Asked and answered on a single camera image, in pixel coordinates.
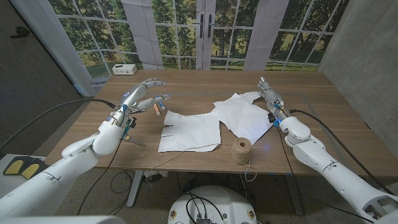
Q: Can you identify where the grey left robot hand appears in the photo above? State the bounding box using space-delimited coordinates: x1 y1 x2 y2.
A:
107 77 171 130

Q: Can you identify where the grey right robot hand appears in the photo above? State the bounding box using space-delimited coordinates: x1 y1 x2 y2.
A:
257 77 289 127

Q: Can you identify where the white power strip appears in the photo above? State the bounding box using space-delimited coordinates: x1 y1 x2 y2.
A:
111 63 138 76

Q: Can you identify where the creased white paper sheet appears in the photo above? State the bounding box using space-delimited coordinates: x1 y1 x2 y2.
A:
213 91 277 146

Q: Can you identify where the printed window backdrop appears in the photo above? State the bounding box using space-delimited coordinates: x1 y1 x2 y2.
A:
9 0 351 97

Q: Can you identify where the brown twine ball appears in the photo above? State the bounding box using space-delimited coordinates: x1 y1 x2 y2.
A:
144 137 258 187

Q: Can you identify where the white paper sheet with slits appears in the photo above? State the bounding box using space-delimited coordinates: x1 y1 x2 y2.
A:
157 110 222 153

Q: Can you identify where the metal table leg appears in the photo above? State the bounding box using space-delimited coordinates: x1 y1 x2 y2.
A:
284 175 304 216
126 170 144 208

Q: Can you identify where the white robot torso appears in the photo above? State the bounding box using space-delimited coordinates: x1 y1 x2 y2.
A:
167 185 258 224

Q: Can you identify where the yellow black insole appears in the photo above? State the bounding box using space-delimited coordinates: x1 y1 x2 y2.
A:
2 156 25 177
21 159 49 181

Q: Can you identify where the white floor mat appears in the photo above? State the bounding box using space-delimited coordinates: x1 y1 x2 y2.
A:
0 154 68 200

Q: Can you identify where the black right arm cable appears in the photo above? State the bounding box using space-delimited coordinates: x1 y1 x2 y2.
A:
289 108 396 196

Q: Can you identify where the black wall door handle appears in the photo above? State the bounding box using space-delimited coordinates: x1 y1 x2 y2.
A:
9 26 31 40

